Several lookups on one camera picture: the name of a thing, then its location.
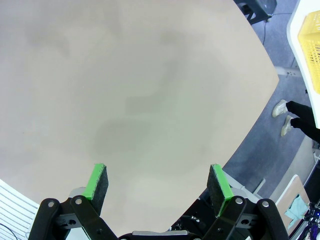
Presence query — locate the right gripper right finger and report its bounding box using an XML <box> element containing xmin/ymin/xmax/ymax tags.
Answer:
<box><xmin>202</xmin><ymin>163</ymin><xmax>292</xmax><ymax>240</ymax></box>

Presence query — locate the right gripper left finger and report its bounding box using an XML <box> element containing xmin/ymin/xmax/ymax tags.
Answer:
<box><xmin>27</xmin><ymin>163</ymin><xmax>118</xmax><ymax>240</ymax></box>

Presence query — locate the yellow plastic basket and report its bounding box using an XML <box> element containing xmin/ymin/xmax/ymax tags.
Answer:
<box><xmin>297</xmin><ymin>10</ymin><xmax>320</xmax><ymax>95</ymax></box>

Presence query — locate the tan wooden board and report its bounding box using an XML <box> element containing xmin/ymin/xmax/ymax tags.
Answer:
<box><xmin>269</xmin><ymin>174</ymin><xmax>311</xmax><ymax>236</ymax></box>

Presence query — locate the teal cloth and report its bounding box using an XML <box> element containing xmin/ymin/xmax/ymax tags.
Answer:
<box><xmin>284</xmin><ymin>193</ymin><xmax>310</xmax><ymax>230</ymax></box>

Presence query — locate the white slatted panel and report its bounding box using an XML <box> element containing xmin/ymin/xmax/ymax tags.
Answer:
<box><xmin>0</xmin><ymin>178</ymin><xmax>40</xmax><ymax>240</ymax></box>

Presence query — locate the beige sneaker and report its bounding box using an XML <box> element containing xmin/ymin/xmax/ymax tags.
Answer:
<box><xmin>280</xmin><ymin>114</ymin><xmax>295</xmax><ymax>137</ymax></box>
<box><xmin>272</xmin><ymin>99</ymin><xmax>288</xmax><ymax>119</ymax></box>

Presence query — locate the person in black trousers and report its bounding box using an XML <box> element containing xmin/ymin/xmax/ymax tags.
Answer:
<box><xmin>285</xmin><ymin>100</ymin><xmax>320</xmax><ymax>145</ymax></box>

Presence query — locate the white side table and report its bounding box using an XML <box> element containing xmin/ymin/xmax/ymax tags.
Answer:
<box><xmin>286</xmin><ymin>0</ymin><xmax>320</xmax><ymax>115</ymax></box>

